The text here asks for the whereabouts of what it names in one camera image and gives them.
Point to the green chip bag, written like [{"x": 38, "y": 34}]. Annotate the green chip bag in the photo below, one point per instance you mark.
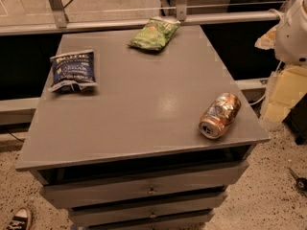
[{"x": 155, "y": 35}]

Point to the top drawer with knob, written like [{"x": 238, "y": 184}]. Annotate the top drawer with knob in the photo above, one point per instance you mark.
[{"x": 143, "y": 185}]

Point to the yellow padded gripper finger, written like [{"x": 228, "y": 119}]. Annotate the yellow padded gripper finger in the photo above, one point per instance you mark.
[{"x": 289, "y": 88}]

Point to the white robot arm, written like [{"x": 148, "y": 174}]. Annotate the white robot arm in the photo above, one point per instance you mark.
[{"x": 291, "y": 37}]

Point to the orange soda can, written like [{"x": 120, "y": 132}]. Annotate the orange soda can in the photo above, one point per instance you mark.
[{"x": 218, "y": 117}]

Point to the metal guard rail frame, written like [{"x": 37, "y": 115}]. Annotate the metal guard rail frame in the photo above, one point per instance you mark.
[{"x": 26, "y": 17}]

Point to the grey drawer cabinet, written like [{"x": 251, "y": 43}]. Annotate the grey drawer cabinet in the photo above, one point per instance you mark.
[{"x": 142, "y": 117}]

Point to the black caster wheel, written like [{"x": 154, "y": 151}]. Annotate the black caster wheel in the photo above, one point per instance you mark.
[{"x": 300, "y": 182}]

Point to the blue chip bag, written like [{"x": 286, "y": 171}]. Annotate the blue chip bag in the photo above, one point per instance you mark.
[{"x": 73, "y": 71}]

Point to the black white sneaker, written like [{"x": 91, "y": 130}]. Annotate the black white sneaker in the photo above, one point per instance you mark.
[{"x": 22, "y": 220}]

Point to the middle drawer with knob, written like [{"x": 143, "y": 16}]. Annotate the middle drawer with knob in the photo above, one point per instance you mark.
[{"x": 149, "y": 209}]

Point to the drawer with knob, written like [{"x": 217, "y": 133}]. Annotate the drawer with knob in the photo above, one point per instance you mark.
[
  {"x": 143, "y": 185},
  {"x": 149, "y": 209}
]

